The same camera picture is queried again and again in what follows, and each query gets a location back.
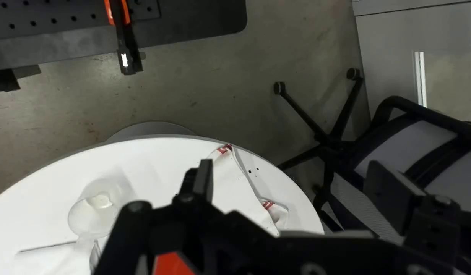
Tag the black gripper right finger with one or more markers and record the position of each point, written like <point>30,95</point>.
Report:
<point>424,221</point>

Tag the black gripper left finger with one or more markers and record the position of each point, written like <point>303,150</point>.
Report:
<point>198,184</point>

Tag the white towel with red stripes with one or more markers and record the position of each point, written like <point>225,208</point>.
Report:
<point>236,190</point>

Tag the black office chair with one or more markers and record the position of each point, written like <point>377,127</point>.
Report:
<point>430,149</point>

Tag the clear plastic cup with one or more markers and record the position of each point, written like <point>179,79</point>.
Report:
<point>94,213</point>

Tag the orange black clamp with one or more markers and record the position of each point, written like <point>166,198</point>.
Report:
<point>118,16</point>

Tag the black perforated workbench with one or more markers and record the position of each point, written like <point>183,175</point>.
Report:
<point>34,33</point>

